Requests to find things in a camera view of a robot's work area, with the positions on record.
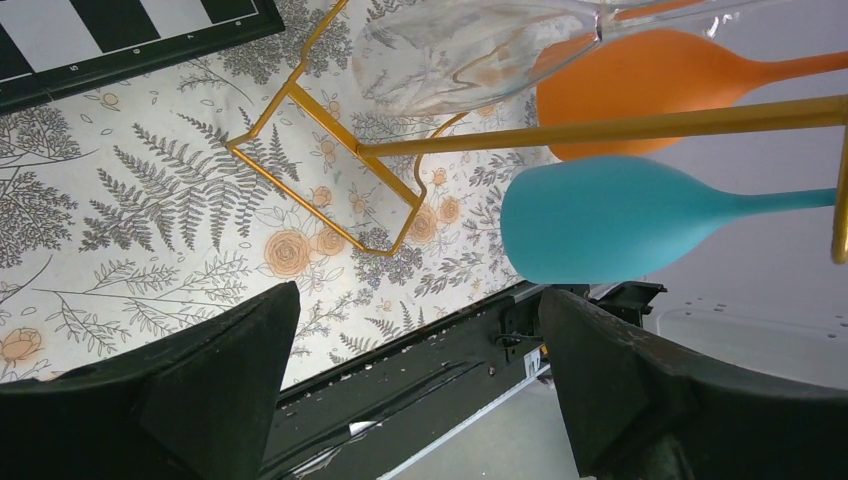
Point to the black white chessboard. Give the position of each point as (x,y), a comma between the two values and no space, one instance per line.
(55,49)

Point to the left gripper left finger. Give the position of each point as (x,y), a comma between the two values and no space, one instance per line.
(197,404)

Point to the clear champagne flute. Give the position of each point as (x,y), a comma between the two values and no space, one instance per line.
(448,57)

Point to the orange wine glass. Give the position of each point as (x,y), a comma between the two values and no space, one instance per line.
(662,71)

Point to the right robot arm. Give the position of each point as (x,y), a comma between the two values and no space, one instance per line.
(799,345)

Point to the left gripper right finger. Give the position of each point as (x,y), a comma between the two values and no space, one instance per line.
(638,406)

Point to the teal wine glass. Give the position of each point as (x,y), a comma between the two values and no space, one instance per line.
(614,218)

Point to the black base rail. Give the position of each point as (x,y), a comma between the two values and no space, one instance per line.
(366,416)

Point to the floral table mat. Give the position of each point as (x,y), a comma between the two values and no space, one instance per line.
(124,218)

